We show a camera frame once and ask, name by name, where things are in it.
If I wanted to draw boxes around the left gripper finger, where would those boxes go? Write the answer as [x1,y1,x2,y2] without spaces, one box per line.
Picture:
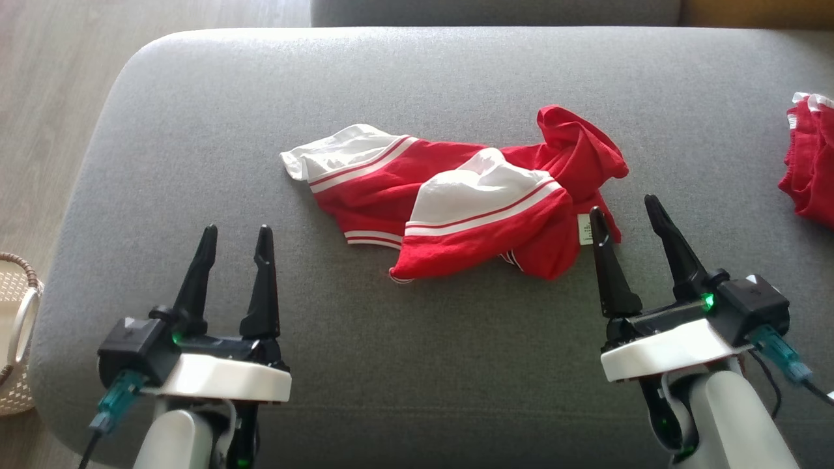
[170,225,219,337]
[239,225,281,340]

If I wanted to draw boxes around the red t-shirt with white sleeves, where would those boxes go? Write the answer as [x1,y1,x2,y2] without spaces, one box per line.
[280,104,630,285]

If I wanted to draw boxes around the grey sofa backrest cushion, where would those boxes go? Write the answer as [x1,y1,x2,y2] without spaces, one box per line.
[310,0,682,29]

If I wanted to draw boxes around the red shorts with white stripes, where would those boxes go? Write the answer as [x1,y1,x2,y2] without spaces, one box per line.
[778,91,834,230]

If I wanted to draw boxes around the cream wicker laundry basket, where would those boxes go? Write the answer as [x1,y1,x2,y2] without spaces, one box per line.
[0,252,46,417]

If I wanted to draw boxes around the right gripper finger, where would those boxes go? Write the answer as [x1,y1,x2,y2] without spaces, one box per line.
[644,193,709,301]
[588,206,643,319]

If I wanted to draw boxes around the grey sofa seat cushion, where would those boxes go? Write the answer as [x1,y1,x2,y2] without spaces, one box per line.
[29,26,834,469]

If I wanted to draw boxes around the yellow sofa cushion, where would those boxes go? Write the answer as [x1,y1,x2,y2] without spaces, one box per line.
[678,0,834,31]

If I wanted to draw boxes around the left teal cable connector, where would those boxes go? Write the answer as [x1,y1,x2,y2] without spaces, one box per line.
[89,369,146,435]

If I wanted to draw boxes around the right black cable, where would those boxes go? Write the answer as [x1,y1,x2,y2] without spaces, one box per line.
[748,348,834,419]

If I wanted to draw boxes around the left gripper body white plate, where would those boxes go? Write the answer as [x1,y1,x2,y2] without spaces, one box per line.
[139,332,293,405]

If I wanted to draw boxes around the left black cable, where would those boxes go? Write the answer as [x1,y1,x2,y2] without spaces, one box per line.
[78,430,105,469]

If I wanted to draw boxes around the black cable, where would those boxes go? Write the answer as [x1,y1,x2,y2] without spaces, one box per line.
[78,430,105,469]
[748,348,834,419]

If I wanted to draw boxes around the teal cable connector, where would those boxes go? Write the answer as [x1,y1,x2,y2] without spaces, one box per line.
[747,325,814,386]
[89,369,146,435]

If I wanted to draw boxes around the right teal cable connector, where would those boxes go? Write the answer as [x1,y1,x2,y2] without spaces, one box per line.
[747,325,814,386]

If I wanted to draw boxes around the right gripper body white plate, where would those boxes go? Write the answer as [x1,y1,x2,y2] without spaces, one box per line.
[600,300,754,384]

